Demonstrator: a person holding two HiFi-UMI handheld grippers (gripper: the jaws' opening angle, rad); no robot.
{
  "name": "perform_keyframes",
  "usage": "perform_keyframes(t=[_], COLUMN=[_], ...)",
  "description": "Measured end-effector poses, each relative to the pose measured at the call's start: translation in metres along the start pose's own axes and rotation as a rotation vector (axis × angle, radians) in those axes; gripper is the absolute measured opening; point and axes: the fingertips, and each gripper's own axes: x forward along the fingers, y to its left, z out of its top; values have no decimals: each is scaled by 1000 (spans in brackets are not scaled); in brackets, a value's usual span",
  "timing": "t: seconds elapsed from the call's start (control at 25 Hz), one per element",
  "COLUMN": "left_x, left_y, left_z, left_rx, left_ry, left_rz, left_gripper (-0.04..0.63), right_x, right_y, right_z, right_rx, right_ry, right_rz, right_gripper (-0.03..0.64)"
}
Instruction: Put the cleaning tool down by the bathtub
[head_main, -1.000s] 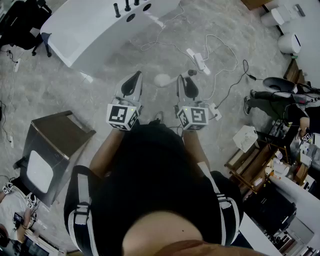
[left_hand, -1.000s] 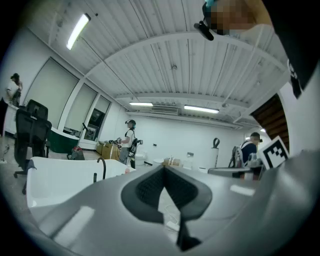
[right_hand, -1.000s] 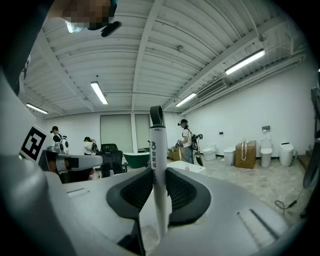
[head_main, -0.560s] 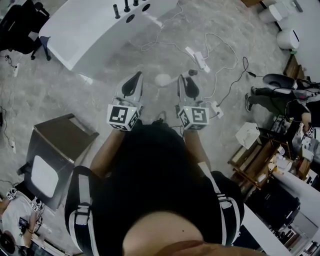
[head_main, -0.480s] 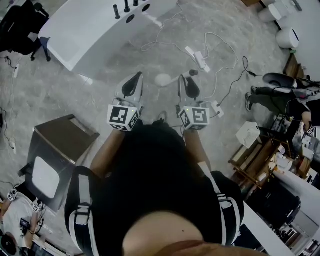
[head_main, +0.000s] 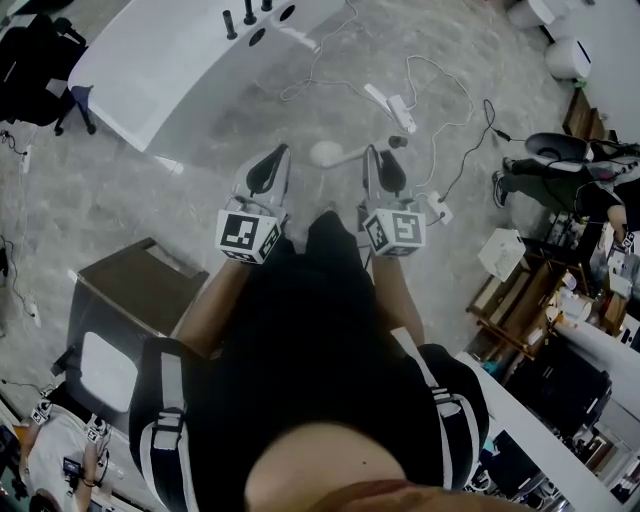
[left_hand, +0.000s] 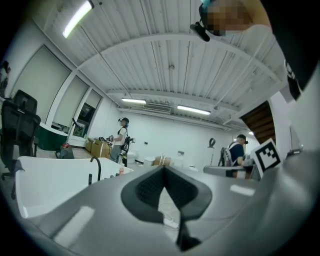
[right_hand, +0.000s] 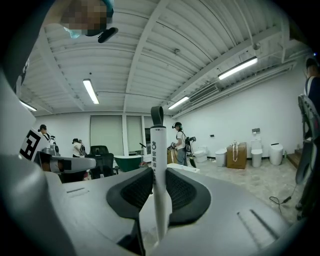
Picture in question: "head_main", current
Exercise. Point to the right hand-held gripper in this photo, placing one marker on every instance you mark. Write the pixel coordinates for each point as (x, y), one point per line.
(395, 232)

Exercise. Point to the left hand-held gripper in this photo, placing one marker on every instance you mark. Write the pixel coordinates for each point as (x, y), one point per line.
(245, 232)

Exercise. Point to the white round-head cleaning tool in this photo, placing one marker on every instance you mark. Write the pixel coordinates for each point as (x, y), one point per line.
(323, 153)

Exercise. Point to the white bathtub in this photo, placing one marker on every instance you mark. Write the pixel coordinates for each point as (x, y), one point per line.
(150, 75)

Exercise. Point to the person's right forearm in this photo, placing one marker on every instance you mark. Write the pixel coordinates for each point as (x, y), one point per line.
(397, 295)

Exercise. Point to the person's left forearm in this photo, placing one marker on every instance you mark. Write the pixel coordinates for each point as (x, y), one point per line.
(210, 310)

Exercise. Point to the white socket block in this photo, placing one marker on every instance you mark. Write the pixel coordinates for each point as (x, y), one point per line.
(440, 206)

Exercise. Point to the small white floor block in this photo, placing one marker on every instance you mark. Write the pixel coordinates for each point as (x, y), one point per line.
(170, 165)

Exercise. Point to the white cardboard box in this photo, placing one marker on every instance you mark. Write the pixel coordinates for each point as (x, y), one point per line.
(501, 251)

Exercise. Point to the black faucet spout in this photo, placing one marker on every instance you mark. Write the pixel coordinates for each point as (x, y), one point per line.
(248, 11)

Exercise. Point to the person's black clothing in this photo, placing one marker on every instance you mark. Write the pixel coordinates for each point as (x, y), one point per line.
(310, 350)

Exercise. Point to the wooden shelf unit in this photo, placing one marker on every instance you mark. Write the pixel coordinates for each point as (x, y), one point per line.
(535, 300)

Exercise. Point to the brown wooden boards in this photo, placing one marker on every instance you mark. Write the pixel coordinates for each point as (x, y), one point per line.
(585, 117)

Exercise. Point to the white toilet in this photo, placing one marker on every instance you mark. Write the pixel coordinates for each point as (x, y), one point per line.
(531, 12)
(567, 57)

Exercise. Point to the white square basin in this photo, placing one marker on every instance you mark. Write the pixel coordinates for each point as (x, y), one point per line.
(107, 372)

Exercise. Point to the black office chair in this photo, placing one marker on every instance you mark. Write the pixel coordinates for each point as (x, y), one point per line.
(35, 70)

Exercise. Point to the white counter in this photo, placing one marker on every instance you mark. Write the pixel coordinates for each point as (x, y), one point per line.
(525, 415)

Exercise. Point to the white wall power strip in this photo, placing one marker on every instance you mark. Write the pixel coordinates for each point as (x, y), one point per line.
(25, 159)

